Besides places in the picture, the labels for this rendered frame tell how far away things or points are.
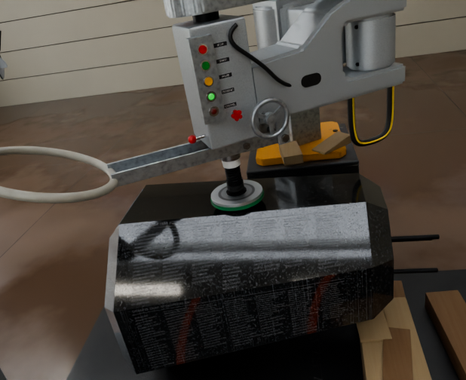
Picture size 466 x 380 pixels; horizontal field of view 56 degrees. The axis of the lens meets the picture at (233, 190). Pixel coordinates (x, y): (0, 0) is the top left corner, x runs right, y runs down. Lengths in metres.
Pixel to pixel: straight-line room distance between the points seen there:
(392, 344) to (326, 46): 1.23
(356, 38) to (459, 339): 1.39
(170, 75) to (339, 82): 6.59
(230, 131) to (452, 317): 1.42
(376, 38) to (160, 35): 6.49
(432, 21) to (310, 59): 6.33
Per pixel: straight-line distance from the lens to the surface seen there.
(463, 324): 2.36
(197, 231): 1.76
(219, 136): 1.55
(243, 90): 1.55
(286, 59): 1.61
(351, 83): 1.78
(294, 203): 1.75
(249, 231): 1.72
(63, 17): 8.74
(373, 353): 2.02
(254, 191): 1.76
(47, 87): 9.26
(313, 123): 2.52
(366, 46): 1.83
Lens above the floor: 1.73
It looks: 27 degrees down
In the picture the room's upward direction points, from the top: 10 degrees counter-clockwise
